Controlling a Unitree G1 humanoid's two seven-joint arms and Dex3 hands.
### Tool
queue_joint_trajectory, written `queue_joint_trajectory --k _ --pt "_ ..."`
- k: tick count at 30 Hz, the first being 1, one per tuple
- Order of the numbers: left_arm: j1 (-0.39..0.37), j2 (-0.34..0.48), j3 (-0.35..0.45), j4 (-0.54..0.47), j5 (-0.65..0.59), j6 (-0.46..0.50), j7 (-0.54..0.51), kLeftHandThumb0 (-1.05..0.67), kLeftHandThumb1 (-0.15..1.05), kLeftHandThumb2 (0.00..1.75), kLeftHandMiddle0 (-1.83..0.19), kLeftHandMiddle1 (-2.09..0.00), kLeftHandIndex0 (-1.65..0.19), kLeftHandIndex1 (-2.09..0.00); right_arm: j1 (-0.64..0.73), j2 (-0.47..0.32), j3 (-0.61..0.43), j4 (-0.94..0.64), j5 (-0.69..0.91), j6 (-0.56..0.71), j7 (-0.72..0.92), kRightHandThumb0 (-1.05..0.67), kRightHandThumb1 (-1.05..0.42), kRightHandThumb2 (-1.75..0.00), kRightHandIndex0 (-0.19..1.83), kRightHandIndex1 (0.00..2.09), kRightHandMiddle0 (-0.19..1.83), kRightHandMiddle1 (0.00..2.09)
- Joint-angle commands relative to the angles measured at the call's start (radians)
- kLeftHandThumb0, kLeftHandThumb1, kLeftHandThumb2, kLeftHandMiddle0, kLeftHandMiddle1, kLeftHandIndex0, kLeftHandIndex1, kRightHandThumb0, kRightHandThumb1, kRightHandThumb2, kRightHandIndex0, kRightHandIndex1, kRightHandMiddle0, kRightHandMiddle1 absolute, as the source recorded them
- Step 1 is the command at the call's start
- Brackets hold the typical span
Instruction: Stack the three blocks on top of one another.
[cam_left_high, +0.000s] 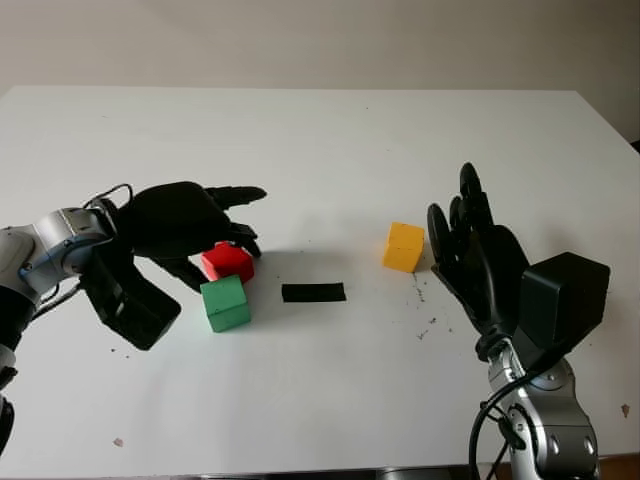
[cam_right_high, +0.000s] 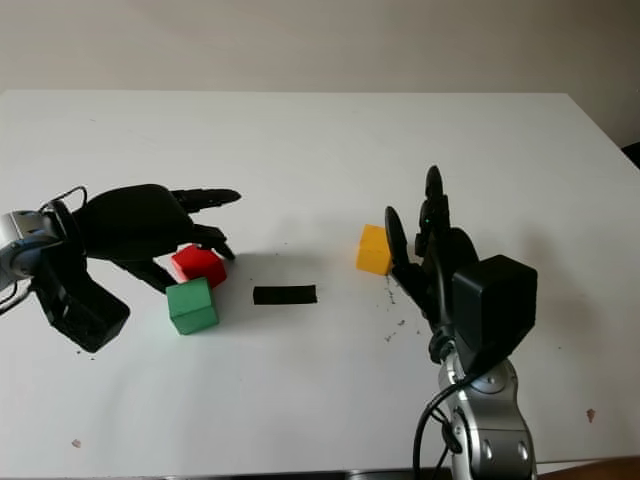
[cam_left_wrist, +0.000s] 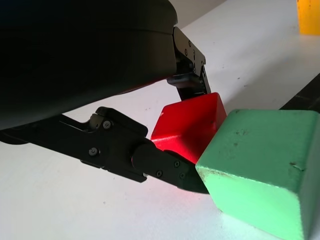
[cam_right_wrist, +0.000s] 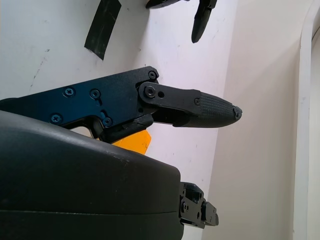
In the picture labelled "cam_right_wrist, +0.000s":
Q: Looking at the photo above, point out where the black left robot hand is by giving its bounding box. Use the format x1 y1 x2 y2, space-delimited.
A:
145 0 218 44

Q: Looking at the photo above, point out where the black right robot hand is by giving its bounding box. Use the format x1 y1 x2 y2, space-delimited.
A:
0 66 243 240

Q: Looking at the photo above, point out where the yellow wooden block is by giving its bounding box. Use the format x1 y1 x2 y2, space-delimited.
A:
111 129 153 156

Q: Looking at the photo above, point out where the black tape strip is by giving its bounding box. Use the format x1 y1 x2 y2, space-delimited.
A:
84 0 123 61

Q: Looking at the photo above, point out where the white board frame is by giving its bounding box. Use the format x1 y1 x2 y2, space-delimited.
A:
291 0 320 240

